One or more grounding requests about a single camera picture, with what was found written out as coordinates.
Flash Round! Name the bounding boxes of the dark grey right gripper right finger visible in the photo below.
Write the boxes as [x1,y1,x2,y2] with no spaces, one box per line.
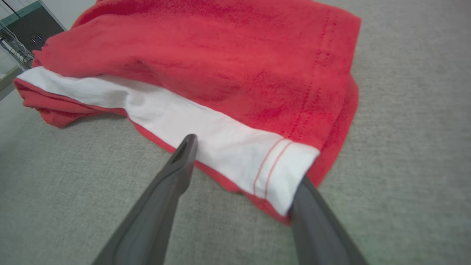
[288,176,368,265]

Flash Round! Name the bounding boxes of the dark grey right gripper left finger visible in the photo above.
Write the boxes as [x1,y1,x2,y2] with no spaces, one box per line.
[92,134,198,265]

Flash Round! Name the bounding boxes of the red shorts with white stripe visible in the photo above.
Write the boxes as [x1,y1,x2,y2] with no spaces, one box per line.
[14,0,362,226]

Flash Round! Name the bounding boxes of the black cabinet with teal top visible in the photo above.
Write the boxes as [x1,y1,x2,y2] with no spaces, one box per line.
[0,0,67,52]

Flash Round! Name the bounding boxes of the black wire rack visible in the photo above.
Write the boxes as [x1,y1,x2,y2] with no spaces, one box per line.
[0,26,36,71]

